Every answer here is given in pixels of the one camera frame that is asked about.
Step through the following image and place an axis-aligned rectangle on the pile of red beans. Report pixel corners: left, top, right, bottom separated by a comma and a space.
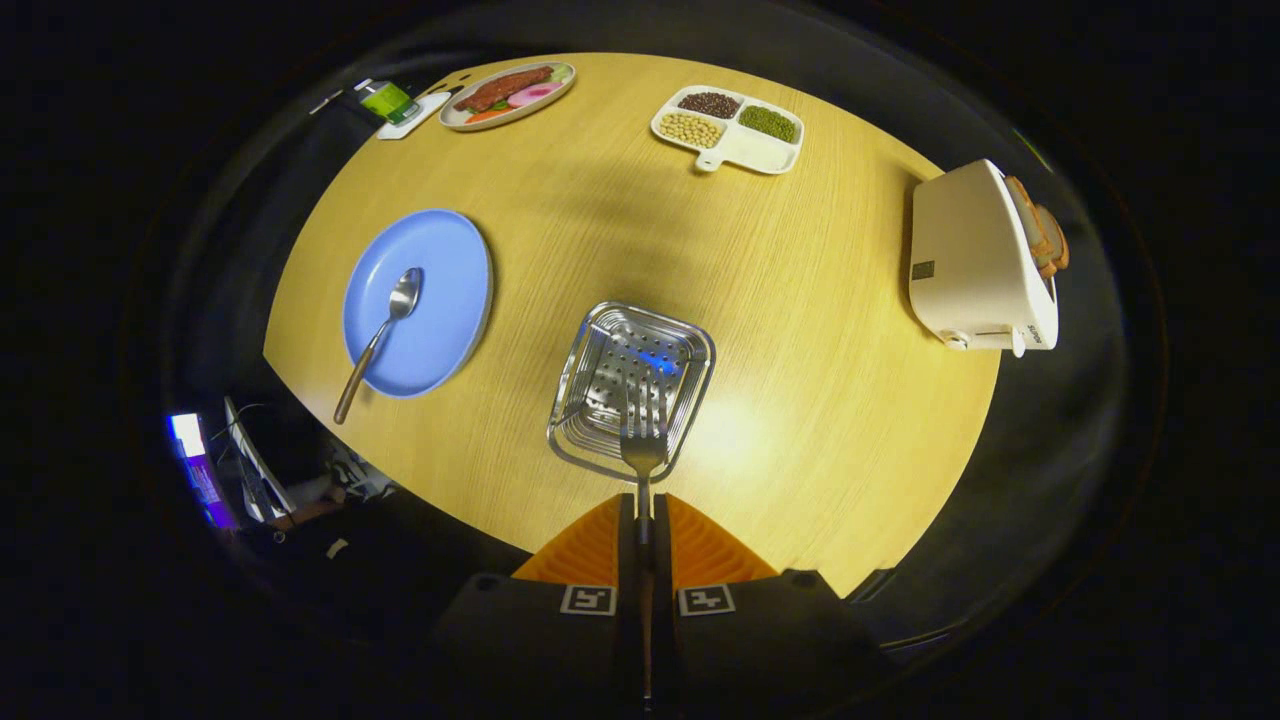
678, 91, 742, 120

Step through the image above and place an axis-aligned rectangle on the pile of soy beans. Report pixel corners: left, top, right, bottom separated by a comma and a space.
658, 111, 726, 150

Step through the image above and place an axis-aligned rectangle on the white divided bean tray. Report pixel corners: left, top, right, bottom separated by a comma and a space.
651, 84, 805, 176

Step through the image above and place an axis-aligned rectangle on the white square coaster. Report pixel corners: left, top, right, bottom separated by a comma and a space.
376, 91, 453, 141

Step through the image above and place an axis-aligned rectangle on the white laptop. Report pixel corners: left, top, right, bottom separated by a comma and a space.
222, 395, 296, 526

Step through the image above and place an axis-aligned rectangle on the toast bread slice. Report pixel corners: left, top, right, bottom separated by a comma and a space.
1035, 203, 1070, 273
1004, 175, 1051, 279

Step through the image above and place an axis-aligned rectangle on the dark metal frame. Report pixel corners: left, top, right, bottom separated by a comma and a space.
848, 566, 961, 651

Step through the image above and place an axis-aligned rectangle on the blue round plate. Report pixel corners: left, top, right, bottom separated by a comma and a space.
342, 208, 495, 399

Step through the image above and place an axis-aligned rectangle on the spoon with brown handle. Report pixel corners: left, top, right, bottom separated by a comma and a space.
333, 267, 424, 426

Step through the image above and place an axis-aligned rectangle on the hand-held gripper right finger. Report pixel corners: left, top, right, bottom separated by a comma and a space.
655, 493, 891, 701

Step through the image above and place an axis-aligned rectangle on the fork with brown handle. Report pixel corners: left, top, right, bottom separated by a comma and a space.
619, 393, 669, 706

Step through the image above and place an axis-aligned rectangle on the lit computer monitor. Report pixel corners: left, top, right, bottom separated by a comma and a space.
168, 412, 239, 531

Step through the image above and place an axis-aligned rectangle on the white crumpled object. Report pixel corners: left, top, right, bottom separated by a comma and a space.
330, 455, 397, 501

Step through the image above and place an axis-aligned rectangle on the white toaster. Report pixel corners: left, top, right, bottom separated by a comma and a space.
908, 158, 1061, 359

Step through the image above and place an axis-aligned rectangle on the brown meat piece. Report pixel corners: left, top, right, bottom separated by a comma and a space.
455, 66, 554, 113

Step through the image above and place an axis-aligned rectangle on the oval white food plate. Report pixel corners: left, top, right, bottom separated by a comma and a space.
439, 61, 578, 132

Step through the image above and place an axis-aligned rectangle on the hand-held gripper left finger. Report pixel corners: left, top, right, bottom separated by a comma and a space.
430, 493, 641, 701

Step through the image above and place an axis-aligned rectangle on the perforated steel square tray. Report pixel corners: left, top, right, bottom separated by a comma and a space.
546, 300, 717, 485

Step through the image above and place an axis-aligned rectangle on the pile of green beans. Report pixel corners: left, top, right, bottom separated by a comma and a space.
738, 105, 799, 143

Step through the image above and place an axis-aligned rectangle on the green drink bottle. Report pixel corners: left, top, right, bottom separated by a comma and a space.
355, 78, 423, 127

